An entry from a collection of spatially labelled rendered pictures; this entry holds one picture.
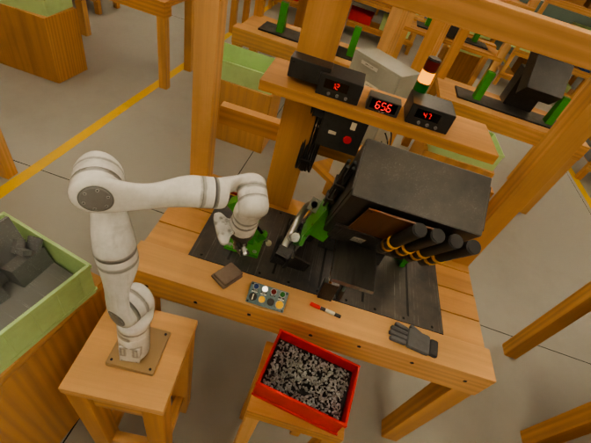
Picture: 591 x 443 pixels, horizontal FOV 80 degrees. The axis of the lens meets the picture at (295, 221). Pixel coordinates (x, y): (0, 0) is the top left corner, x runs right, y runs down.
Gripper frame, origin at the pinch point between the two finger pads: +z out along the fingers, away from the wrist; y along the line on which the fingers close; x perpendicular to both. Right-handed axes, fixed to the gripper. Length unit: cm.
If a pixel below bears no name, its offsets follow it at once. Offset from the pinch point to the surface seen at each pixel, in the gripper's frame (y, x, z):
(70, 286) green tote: 8, 52, 32
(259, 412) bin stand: -49, 1, 30
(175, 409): -41, 28, 90
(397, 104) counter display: 32, -64, -21
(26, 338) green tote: -5, 66, 34
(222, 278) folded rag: -0.9, 1.7, 32.5
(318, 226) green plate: 4.8, -34.3, 11.7
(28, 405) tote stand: -23, 76, 63
